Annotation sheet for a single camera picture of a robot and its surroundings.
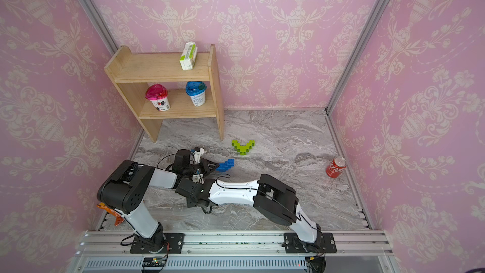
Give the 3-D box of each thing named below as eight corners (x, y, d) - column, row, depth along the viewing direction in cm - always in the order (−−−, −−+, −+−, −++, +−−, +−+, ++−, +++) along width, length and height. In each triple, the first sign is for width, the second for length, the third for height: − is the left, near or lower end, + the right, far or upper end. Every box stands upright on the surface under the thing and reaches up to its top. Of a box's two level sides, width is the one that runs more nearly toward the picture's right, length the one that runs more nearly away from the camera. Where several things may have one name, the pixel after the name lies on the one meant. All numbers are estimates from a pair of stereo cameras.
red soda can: (324, 176, 94) (333, 165, 85) (326, 166, 98) (334, 154, 89) (336, 180, 93) (346, 169, 84) (338, 170, 97) (347, 158, 87)
